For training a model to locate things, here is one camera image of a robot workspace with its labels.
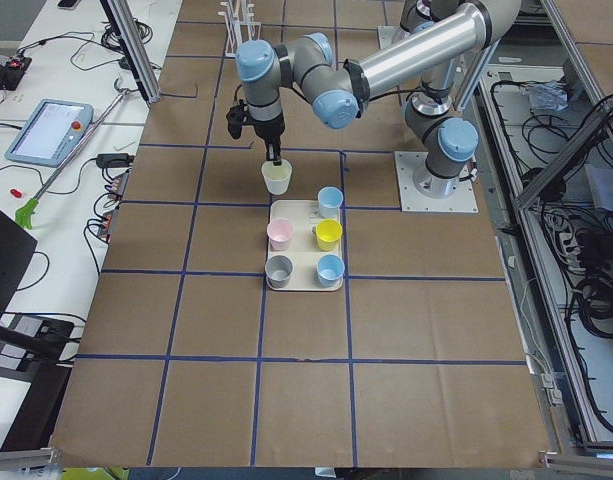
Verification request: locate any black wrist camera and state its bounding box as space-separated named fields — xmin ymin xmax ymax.
xmin=226 ymin=99 xmax=248 ymax=140

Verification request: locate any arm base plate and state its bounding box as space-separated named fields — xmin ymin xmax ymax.
xmin=394 ymin=151 xmax=479 ymax=214
xmin=377 ymin=26 xmax=410 ymax=50

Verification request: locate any aluminium frame post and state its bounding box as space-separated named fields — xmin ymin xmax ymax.
xmin=100 ymin=0 xmax=161 ymax=104

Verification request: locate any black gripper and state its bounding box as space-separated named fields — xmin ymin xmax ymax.
xmin=250 ymin=114 xmax=285 ymax=165

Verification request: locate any yellow plastic cup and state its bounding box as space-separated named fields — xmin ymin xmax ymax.
xmin=314 ymin=218 xmax=343 ymax=251

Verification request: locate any black monitor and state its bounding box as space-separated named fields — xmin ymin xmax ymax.
xmin=0 ymin=210 xmax=37 ymax=318

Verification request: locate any white plastic cup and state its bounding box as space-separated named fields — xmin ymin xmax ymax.
xmin=261 ymin=159 xmax=293 ymax=195

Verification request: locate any pink plastic cup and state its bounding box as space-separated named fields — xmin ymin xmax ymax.
xmin=266 ymin=218 xmax=294 ymax=251

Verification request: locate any light blue cup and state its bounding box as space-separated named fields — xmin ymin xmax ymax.
xmin=317 ymin=186 xmax=344 ymax=218
xmin=316 ymin=254 xmax=345 ymax=287

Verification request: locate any reacher grabber tool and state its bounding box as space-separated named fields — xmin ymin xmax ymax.
xmin=15 ymin=87 xmax=137 ymax=230

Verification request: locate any white wire cup rack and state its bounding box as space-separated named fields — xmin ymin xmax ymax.
xmin=218 ymin=0 xmax=261 ymax=58

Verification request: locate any light blue cup front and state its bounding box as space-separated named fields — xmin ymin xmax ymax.
xmin=316 ymin=254 xmax=345 ymax=287

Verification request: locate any teach pendant tablet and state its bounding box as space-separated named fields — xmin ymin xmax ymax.
xmin=4 ymin=99 xmax=94 ymax=167

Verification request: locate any grey plastic cup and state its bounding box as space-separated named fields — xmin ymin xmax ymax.
xmin=265 ymin=255 xmax=293 ymax=289

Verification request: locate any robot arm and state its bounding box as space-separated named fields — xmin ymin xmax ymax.
xmin=396 ymin=0 xmax=432 ymax=38
xmin=226 ymin=1 xmax=490 ymax=166

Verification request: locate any black power adapter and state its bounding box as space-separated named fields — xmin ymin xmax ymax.
xmin=95 ymin=153 xmax=134 ymax=169

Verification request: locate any light blue cup back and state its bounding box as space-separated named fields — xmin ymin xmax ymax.
xmin=317 ymin=186 xmax=344 ymax=218

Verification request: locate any cream serving tray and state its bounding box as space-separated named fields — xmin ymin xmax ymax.
xmin=267 ymin=200 xmax=344 ymax=291

